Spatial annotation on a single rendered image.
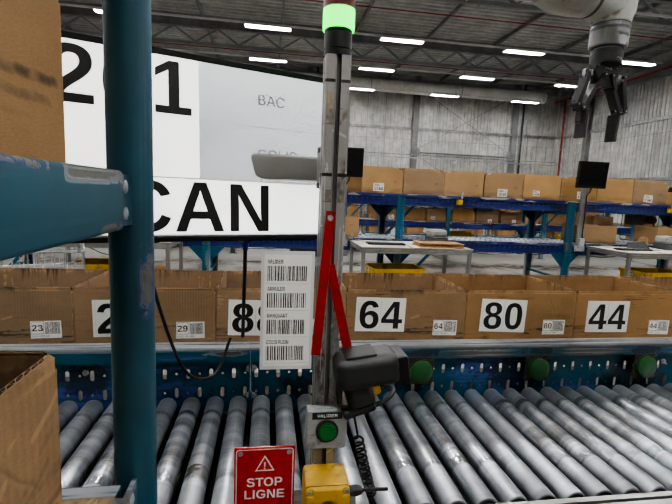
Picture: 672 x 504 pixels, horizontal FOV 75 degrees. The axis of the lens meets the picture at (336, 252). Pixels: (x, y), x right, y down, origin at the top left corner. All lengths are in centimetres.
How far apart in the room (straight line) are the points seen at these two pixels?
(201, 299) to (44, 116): 111
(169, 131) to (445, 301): 100
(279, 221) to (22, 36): 60
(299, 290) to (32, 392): 50
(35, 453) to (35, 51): 20
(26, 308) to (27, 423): 122
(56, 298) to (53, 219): 126
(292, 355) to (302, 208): 27
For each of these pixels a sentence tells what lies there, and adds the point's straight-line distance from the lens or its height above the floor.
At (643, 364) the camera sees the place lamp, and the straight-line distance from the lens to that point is 181.
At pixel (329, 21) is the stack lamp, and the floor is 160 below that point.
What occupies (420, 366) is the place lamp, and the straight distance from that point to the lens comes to 140.
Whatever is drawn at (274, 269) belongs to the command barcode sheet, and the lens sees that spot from 71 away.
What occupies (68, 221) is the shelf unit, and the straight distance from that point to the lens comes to 21.
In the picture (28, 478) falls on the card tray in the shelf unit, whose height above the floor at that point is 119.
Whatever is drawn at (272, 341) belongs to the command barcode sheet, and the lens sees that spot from 74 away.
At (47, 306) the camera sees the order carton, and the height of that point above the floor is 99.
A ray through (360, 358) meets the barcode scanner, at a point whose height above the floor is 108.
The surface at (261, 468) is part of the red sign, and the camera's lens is 83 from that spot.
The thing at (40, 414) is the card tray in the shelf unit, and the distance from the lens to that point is 30.
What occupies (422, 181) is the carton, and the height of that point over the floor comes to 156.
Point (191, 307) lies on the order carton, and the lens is 136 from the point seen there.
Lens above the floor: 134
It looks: 7 degrees down
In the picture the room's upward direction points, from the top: 2 degrees clockwise
